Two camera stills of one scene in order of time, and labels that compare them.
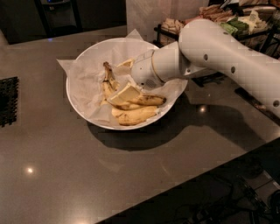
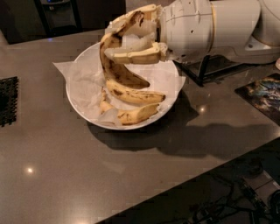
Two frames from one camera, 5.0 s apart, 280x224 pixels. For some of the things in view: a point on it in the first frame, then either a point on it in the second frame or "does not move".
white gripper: x=143 y=71 → x=186 y=31
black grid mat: x=9 y=100 does not move
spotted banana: x=108 y=90 → x=116 y=73
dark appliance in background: x=60 y=17 does not move
